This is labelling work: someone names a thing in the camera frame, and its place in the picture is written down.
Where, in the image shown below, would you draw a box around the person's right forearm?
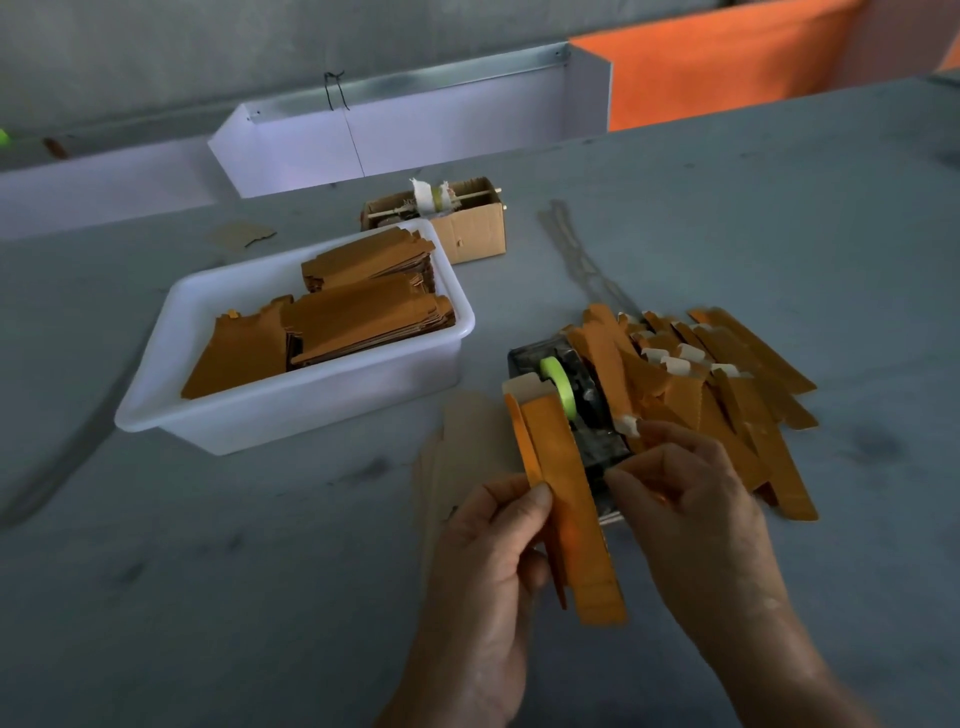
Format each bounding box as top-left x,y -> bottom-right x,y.
705,603 -> 879,728

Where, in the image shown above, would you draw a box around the white plastic bin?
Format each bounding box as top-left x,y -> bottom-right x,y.
115,219 -> 477,456

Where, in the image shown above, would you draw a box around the long white tray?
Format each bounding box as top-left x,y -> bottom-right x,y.
207,42 -> 614,200
0,138 -> 234,242

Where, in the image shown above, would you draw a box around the pile of beige blanks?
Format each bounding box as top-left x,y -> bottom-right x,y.
417,393 -> 522,530

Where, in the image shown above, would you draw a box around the person's left forearm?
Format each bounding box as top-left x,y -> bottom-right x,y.
375,702 -> 437,728

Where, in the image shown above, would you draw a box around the small cardboard box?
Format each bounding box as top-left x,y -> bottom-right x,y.
360,177 -> 509,266

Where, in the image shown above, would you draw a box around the green tape roll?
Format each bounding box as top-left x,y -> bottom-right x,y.
540,355 -> 578,423

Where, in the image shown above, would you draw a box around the gold cartons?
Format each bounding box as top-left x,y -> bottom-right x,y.
181,228 -> 456,399

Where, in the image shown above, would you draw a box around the orange tray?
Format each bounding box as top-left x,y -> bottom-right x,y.
570,0 -> 960,132

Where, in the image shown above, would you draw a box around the pile of gold boxes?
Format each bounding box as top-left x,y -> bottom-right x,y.
562,304 -> 821,522

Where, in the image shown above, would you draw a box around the black tape dispenser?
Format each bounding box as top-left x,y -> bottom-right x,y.
507,333 -> 639,522

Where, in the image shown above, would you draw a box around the person's left hand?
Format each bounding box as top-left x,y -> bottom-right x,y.
405,472 -> 557,728

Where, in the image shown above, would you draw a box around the person's right hand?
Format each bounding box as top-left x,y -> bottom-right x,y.
604,420 -> 794,654

